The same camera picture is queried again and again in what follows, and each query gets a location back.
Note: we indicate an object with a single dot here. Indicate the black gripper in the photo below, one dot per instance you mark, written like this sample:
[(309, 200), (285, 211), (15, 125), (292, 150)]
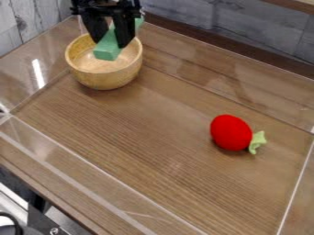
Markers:
[(94, 10)]

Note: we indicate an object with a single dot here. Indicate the green rectangular stick block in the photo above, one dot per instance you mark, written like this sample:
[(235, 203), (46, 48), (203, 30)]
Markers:
[(107, 50)]

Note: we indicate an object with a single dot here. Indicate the light wooden bowl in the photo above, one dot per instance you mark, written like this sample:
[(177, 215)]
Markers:
[(99, 74)]

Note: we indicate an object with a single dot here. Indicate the red plush strawberry toy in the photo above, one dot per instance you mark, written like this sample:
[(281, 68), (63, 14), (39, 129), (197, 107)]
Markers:
[(233, 134)]

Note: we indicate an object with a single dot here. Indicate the clear acrylic tray wall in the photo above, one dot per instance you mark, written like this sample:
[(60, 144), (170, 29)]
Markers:
[(124, 158)]

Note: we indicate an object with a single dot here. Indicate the black metal bracket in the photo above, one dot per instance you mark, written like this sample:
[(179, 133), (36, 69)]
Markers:
[(42, 223)]

